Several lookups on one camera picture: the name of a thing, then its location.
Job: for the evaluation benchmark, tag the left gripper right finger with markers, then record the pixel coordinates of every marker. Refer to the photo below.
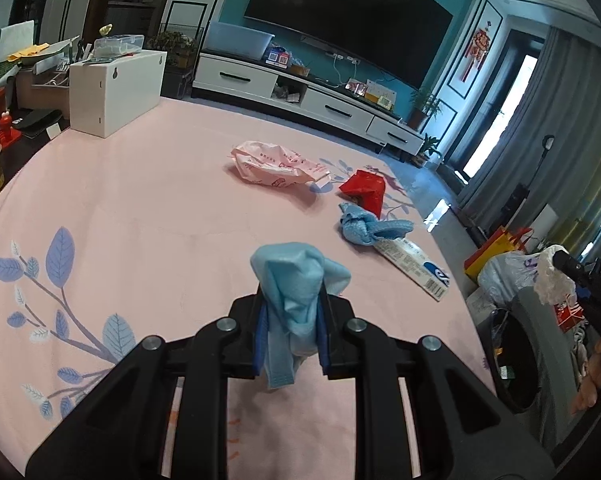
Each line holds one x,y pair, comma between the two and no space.
420,411

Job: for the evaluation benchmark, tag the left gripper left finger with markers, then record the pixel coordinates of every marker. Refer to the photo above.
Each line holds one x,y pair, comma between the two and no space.
119,430

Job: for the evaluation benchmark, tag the white blue toothpaste box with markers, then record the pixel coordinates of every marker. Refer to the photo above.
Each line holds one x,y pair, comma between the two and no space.
416,265

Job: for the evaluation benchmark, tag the blue knotted cloth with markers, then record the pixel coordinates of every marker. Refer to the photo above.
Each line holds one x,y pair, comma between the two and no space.
361,227

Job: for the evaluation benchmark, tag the blue face mask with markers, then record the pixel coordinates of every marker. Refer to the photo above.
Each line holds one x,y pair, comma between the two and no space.
291,277

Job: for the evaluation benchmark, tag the red foil snack wrapper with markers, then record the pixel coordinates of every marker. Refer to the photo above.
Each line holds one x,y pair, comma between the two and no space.
367,190

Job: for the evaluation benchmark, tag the pink printed plastic bag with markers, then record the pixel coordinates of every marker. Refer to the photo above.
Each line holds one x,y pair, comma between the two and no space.
273,165

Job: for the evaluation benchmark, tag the black trash bin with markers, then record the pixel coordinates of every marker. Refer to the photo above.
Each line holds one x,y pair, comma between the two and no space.
511,359

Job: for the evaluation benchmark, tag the person's right hand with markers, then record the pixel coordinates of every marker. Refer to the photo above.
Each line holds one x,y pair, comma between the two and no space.
587,394

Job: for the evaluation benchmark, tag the red white carton box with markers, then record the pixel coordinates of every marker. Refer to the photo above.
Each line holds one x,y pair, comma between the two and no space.
569,313

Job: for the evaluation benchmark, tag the grey sofa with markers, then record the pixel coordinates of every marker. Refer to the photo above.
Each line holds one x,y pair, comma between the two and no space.
552,419

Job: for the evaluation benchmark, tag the white purple plastic bag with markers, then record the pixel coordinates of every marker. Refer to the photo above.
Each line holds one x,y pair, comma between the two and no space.
504,275

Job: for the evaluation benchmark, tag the orange shopping bag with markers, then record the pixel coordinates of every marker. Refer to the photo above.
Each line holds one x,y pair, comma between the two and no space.
499,243

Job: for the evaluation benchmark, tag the black floor lamp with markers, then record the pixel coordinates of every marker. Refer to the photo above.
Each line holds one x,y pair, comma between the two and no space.
521,192

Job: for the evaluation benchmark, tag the pink leaf print tablecloth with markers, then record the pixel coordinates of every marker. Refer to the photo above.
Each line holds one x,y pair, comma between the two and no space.
150,231

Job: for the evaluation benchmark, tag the small potted floor plant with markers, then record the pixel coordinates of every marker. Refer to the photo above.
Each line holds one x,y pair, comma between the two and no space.
428,148

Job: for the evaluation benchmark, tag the potted green plant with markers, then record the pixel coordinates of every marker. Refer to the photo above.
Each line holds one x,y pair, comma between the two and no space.
424,106

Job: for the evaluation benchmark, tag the red chinese knot decoration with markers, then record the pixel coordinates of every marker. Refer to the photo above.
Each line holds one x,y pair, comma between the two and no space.
477,50

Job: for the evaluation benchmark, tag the red figurine stand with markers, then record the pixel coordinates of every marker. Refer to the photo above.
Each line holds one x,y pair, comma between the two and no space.
8,134

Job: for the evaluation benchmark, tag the white wooden box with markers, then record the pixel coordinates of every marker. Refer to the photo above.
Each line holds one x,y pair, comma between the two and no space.
104,97

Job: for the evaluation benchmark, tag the black television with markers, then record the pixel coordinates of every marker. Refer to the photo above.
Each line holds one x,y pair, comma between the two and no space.
400,37

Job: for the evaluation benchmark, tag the white tv cabinet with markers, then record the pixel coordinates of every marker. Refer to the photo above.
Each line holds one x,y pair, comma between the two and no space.
270,86

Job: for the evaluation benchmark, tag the clear lidded plastic container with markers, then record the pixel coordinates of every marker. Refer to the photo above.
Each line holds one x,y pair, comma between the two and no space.
116,46

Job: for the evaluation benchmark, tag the leafy plant in dark pot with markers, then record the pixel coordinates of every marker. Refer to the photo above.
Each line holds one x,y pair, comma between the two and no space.
181,52

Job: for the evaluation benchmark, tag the clear plastic storage bin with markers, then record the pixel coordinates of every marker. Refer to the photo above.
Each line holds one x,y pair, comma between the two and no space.
237,40

